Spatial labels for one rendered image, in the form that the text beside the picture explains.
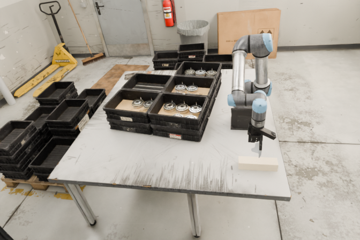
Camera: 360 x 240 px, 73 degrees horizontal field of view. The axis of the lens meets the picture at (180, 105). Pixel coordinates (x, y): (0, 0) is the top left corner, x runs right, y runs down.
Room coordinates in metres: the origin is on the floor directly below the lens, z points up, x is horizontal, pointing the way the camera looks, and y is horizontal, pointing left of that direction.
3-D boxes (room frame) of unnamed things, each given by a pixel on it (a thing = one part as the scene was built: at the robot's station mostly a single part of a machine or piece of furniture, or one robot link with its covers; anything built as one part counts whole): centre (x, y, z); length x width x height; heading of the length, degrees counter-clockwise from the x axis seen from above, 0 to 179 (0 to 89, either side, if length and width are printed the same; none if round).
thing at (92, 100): (2.59, 1.11, 0.31); 0.40 x 0.30 x 0.34; 166
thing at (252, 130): (1.05, -0.42, 1.00); 0.09 x 0.08 x 0.12; 76
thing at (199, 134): (1.53, 0.01, 0.76); 0.40 x 0.30 x 0.12; 68
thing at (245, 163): (1.04, -0.45, 0.73); 0.24 x 0.06 x 0.06; 76
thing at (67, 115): (2.20, 1.21, 0.37); 0.40 x 0.30 x 0.45; 166
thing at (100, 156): (1.76, 0.02, 0.35); 1.60 x 1.60 x 0.70; 76
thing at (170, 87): (1.81, -0.10, 0.87); 0.40 x 0.30 x 0.11; 68
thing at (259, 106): (1.05, -0.43, 1.16); 0.09 x 0.08 x 0.11; 160
